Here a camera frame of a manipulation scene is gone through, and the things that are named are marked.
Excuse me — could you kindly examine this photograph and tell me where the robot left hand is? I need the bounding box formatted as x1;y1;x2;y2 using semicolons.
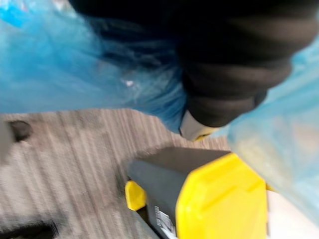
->
67;0;319;142

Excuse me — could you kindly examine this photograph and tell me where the blue plastic trash bag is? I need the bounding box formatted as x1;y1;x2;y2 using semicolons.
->
0;0;319;217

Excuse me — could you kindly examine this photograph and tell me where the grey trash can yellow lid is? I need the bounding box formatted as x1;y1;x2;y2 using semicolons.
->
124;146;275;239

